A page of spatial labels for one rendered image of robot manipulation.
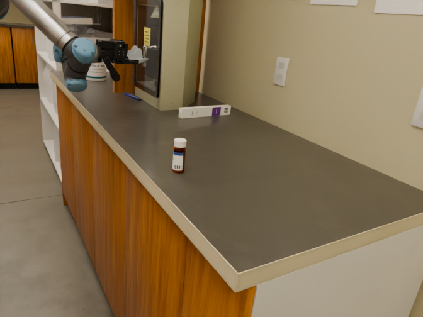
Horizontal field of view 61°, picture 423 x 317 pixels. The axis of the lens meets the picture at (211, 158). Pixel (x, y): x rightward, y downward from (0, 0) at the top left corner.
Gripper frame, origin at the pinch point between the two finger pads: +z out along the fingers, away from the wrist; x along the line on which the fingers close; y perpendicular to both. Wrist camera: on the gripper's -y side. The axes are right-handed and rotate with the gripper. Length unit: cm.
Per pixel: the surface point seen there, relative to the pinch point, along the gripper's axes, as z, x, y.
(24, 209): -46, 79, -127
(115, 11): -2.9, 33.2, 13.3
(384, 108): 48, -81, 10
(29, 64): -1, 480, -144
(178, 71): 13.3, -6.5, -2.6
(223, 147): 8, -57, -13
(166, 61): 7.5, -5.9, 1.5
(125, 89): 2.3, 28.0, -23.1
